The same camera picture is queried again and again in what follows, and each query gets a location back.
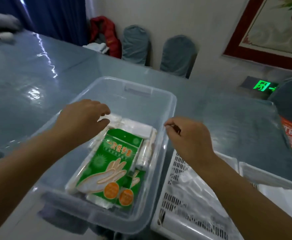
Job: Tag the white plastic crate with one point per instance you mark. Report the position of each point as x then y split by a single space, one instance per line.
273 179

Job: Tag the dark blue curtain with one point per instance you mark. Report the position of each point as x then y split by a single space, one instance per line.
56 17

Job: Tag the person's left forearm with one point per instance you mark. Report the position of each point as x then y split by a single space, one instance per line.
18 169

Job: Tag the person's left thumb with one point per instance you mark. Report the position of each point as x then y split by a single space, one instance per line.
102 125

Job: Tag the green lit exit sign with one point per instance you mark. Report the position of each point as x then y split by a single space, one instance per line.
262 86

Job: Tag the person's right thumb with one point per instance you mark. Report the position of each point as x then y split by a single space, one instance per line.
170 133

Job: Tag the red framed picture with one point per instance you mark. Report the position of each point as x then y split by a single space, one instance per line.
236 44

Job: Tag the person's right forearm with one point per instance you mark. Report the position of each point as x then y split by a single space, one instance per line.
246 204

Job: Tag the large green glove packet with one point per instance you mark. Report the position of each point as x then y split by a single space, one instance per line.
111 159

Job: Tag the person's right hand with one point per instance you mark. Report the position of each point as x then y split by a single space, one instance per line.
193 139

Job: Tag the pile of white wrapped packets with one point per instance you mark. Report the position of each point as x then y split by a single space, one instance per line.
138 128

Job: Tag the clear plastic storage bin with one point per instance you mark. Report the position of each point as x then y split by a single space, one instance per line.
146 107

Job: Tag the blue-grey tablecloth with clear cover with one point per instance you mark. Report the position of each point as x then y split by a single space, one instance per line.
35 79

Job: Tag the red jacket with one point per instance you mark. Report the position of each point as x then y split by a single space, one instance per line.
108 34

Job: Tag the white perforated plastic basket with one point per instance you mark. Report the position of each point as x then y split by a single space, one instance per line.
166 197

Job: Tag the person's left hand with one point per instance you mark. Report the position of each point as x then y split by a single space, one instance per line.
78 122

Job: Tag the small green glove packet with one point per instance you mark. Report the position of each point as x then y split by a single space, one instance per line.
131 194

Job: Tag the grey fluffy object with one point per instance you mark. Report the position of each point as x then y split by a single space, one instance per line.
0 23

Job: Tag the white plastic bag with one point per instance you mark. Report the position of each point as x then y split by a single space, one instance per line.
196 197

